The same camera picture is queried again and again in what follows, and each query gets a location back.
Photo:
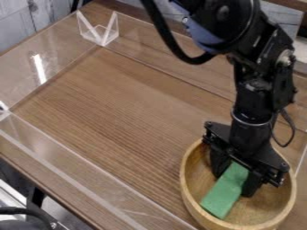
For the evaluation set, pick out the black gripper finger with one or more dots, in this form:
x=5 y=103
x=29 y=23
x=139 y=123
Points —
x=256 y=179
x=220 y=161

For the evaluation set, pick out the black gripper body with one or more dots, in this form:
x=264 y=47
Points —
x=245 y=141

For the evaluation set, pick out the green rectangular block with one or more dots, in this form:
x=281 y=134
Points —
x=225 y=191

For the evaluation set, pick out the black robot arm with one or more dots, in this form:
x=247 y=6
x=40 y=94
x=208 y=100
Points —
x=232 y=28

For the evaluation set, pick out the clear acrylic barrier wall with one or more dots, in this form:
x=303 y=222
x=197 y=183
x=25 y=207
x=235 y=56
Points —
x=100 y=120

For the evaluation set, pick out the black table leg bracket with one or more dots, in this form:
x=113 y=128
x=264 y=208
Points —
x=33 y=203

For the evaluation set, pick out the clear acrylic corner bracket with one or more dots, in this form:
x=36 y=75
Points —
x=99 y=34

